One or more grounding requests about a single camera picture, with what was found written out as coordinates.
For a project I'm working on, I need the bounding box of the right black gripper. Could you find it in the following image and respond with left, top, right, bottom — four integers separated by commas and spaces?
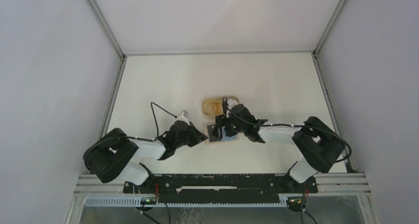
211, 113, 247, 138

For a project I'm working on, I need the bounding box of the black credit card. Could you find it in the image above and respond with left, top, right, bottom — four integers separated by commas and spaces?
207, 125, 222, 142

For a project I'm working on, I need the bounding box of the orange credit card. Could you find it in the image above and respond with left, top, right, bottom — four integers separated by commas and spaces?
205, 101, 223, 116

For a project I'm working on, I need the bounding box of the beige oval tray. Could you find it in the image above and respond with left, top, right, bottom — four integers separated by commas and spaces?
202, 95, 240, 119

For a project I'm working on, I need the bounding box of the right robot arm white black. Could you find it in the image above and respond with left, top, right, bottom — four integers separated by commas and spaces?
209, 103, 349, 192

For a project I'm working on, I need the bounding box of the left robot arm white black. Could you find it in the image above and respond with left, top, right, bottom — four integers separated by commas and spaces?
83, 120, 208, 193

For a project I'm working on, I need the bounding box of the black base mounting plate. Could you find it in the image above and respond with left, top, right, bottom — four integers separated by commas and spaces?
123, 174, 318, 203

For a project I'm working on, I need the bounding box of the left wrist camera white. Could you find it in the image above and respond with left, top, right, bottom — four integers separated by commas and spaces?
176, 110, 190, 124

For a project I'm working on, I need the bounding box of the right black camera cable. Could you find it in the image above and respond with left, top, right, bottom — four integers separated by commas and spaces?
222, 96, 352, 164

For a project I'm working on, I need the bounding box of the black camera cable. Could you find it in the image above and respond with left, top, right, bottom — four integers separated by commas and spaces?
83, 102, 179, 171
222, 96, 352, 164

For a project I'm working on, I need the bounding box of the left black camera cable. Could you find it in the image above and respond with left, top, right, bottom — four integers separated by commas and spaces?
83, 102, 179, 171

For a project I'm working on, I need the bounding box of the white slotted cable duct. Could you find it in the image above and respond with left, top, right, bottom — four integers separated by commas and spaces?
84, 196, 301, 208

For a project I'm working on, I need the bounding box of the aluminium frame rail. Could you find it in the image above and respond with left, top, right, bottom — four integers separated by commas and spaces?
74, 173, 372, 196

